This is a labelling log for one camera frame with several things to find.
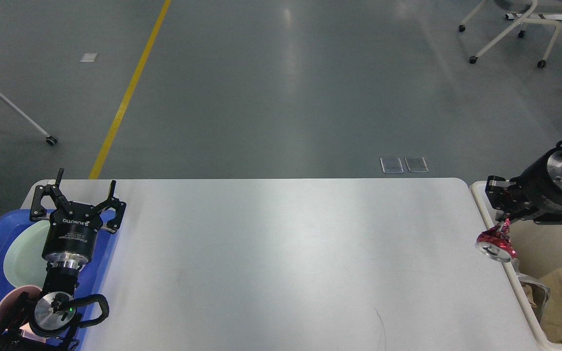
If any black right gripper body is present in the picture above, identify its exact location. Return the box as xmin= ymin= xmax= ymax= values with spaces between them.
xmin=518 ymin=147 xmax=562 ymax=214

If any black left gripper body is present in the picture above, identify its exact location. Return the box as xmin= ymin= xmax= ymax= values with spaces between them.
xmin=42 ymin=210 xmax=103 ymax=265

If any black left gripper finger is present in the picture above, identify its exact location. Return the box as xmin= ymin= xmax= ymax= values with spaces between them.
xmin=29 ymin=168 xmax=74 ymax=221
xmin=88 ymin=180 xmax=127 ymax=234

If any red foil wrapper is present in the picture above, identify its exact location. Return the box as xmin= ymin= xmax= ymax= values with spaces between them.
xmin=475 ymin=217 xmax=518 ymax=264

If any light green plate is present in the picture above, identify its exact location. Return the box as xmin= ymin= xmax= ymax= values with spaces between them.
xmin=3 ymin=221 xmax=53 ymax=288

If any aluminium foil tray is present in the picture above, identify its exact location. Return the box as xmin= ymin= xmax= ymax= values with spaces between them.
xmin=511 ymin=258 xmax=550 ymax=323

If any brown paper ball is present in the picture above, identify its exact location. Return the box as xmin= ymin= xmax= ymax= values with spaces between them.
xmin=520 ymin=282 xmax=538 ymax=309

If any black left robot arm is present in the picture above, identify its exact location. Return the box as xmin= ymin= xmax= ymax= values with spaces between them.
xmin=0 ymin=169 xmax=126 ymax=351

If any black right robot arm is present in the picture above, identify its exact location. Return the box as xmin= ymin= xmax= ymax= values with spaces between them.
xmin=485 ymin=140 xmax=562 ymax=225

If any beige plastic bin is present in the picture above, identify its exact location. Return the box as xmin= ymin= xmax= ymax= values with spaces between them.
xmin=470 ymin=180 xmax=562 ymax=351

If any white chair base bar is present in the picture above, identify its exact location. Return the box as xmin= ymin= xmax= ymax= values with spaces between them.
xmin=505 ymin=13 xmax=562 ymax=21

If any white wheeled chair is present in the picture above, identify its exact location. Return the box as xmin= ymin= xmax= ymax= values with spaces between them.
xmin=468 ymin=0 xmax=562 ymax=68

